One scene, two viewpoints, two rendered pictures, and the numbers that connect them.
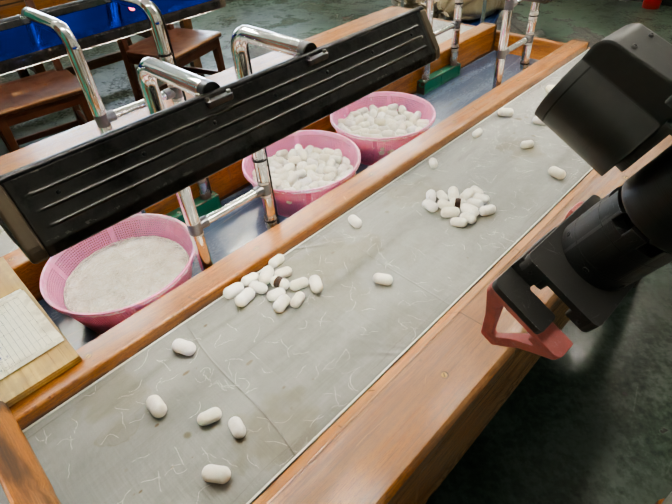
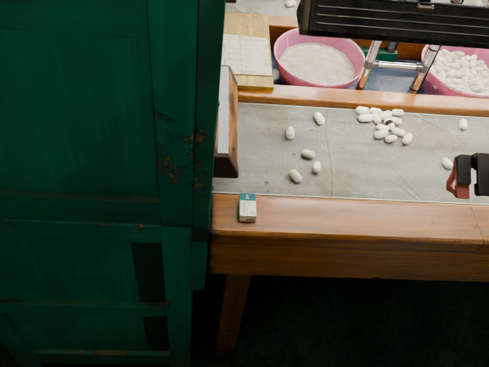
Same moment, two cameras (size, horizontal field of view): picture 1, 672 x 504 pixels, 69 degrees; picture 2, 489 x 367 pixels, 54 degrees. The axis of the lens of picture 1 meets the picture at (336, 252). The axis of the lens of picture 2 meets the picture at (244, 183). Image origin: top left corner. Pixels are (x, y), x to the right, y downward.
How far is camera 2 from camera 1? 0.50 m
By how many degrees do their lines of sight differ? 26
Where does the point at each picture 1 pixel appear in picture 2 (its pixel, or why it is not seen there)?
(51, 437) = (241, 113)
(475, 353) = (457, 228)
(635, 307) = not seen: outside the picture
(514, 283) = (466, 161)
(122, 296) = (307, 75)
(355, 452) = (358, 213)
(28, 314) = (263, 53)
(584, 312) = (479, 186)
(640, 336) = not seen: outside the picture
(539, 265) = (479, 159)
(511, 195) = not seen: outside the picture
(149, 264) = (331, 68)
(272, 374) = (348, 160)
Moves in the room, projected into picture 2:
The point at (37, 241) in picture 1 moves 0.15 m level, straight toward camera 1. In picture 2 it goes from (307, 26) to (308, 75)
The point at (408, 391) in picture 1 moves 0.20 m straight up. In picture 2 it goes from (405, 213) to (444, 153)
